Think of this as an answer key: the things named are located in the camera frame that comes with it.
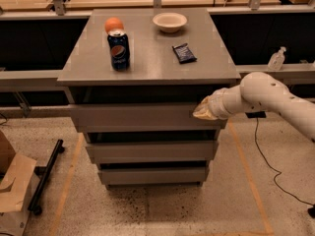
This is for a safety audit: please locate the grey top drawer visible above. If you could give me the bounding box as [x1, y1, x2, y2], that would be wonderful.
[70, 103, 226, 133]

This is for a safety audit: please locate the grey drawer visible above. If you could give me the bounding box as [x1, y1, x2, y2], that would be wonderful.
[86, 141, 219, 164]
[70, 103, 226, 133]
[98, 167, 209, 186]

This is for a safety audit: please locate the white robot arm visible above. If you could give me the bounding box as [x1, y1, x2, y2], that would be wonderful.
[193, 72, 315, 142]

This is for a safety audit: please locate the grey drawer cabinet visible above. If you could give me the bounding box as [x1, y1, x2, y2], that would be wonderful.
[57, 8, 239, 187]

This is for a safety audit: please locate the grey bottom drawer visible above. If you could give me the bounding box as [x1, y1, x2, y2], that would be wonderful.
[98, 167, 209, 186]

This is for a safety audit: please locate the grey middle drawer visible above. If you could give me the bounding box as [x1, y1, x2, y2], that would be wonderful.
[86, 141, 219, 164]

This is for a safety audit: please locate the dark blue snack packet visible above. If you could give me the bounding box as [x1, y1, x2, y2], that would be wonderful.
[172, 43, 197, 64]

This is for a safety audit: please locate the clear sanitizer bottle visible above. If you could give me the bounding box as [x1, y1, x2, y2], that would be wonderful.
[268, 46, 286, 71]

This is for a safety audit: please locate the white bowl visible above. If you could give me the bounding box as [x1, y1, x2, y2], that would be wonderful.
[153, 13, 187, 33]

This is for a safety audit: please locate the blue pepsi can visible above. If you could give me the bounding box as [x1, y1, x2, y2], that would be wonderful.
[107, 29, 130, 71]

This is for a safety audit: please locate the orange fruit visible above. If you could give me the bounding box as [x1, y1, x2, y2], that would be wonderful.
[104, 17, 124, 33]

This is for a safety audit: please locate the black metal stand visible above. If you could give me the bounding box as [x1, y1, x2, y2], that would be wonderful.
[28, 140, 65, 215]

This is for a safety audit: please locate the brown cardboard box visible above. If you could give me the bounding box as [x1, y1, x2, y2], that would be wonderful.
[0, 132, 39, 236]

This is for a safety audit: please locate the black floor cable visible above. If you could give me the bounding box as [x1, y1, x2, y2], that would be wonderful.
[254, 116, 315, 207]

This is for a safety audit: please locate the grey metal rail frame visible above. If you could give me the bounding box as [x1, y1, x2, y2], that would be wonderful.
[1, 6, 314, 106]

